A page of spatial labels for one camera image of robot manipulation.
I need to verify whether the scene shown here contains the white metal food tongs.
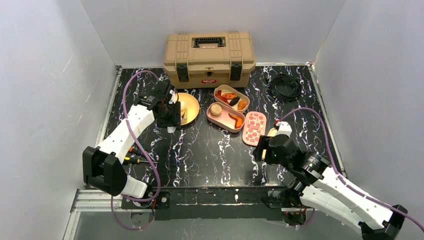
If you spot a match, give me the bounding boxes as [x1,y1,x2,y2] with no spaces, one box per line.
[166,99,188,134]

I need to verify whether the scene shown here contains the white steamed bao bun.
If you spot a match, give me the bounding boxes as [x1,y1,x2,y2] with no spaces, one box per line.
[180,105,188,122]

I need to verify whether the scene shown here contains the beige lunch box lid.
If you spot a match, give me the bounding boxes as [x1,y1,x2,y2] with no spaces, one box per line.
[261,127,278,160]

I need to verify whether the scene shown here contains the pink lunch box lid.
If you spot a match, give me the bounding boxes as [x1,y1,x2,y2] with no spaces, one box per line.
[242,111,267,147]

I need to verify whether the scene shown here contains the round beige bun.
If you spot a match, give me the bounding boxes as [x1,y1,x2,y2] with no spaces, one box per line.
[209,103,222,117]

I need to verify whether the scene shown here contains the orange chicken wing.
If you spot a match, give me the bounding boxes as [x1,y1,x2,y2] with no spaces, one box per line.
[228,113,245,129]

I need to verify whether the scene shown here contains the fried chicken piece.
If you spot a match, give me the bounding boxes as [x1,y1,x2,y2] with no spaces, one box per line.
[237,99,247,111]

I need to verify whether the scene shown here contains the dark brown sea cucumber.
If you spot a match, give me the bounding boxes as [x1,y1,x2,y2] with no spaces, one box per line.
[229,96,240,106]

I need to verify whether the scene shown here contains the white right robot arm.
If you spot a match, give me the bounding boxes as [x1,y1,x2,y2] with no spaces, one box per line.
[253,134,408,240]

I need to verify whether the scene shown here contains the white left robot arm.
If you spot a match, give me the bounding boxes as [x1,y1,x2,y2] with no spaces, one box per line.
[82,81,181,199]

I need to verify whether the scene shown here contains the pink lunch box tray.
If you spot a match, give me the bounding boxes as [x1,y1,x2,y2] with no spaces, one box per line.
[206,102,245,133]

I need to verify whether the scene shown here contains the beige lunch box tray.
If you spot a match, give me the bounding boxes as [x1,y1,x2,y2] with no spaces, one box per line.
[213,84,250,113]

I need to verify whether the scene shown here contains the tan plastic toolbox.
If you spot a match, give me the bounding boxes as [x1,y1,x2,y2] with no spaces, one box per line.
[162,31,256,89]

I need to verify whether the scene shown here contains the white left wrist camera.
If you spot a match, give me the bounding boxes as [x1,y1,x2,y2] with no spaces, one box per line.
[167,88,179,106]

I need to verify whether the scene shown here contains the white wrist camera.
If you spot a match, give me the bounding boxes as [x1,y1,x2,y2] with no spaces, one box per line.
[274,121,292,137]
[167,88,179,106]

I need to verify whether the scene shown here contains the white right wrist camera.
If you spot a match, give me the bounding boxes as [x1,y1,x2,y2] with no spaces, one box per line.
[274,121,292,137]

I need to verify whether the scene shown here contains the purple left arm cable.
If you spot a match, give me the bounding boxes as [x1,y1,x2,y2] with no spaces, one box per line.
[110,70,163,231]

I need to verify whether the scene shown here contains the black yellow handled screwdriver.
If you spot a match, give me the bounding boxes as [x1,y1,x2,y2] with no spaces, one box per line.
[122,156,150,165]

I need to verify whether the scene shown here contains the coiled black cable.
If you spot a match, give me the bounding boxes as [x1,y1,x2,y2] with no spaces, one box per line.
[265,73,303,102]

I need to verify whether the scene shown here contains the aluminium base frame rail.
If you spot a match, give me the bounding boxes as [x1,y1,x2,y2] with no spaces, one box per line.
[63,187,313,240]

